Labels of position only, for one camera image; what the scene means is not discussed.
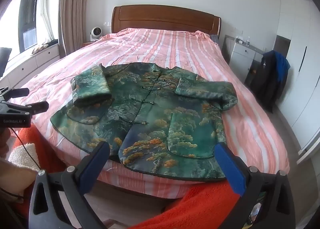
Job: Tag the dark cushion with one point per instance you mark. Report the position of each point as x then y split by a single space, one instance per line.
53 42

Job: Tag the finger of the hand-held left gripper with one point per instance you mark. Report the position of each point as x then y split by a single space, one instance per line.
37 107
20 93

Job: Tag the dark hanging jacket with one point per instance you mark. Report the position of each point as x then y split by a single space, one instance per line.
265 81

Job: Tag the white sheer curtain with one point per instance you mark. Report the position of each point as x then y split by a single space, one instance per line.
45 19

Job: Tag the patterned cushion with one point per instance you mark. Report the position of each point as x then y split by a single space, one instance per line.
40 47

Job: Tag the white wardrobe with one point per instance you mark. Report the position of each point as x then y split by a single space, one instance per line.
307 81

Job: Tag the wooden headboard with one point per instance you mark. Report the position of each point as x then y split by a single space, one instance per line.
162 18

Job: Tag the brown curtain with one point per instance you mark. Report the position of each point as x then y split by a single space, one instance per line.
72 14

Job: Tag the small white fan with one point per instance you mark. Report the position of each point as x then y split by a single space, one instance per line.
95 31

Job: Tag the white window seat cabinet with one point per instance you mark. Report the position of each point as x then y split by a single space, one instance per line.
45 56

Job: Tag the orange fleece clothing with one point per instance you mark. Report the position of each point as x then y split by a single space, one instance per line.
200 209

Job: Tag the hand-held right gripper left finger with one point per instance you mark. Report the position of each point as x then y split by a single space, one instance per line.
96 166

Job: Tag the white wall socket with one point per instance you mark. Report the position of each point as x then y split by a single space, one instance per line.
107 23

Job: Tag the green patterned jacket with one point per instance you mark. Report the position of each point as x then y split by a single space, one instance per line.
150 124

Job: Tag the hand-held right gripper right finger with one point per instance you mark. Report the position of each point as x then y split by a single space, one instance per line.
230 169

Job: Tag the white bedside cabinet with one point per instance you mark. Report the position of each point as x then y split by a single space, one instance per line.
243 54

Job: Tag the window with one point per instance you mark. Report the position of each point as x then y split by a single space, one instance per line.
28 19

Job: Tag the person's left hand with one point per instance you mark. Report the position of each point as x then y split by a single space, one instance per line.
3 144

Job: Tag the blue hanging garment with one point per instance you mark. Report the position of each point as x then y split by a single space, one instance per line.
283 65

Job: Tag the wooden nightstand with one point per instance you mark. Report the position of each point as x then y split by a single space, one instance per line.
87 43

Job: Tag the grey pillow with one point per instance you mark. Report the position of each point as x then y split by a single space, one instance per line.
215 38

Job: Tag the bed with pink striped cover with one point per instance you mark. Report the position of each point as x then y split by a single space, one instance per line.
162 46

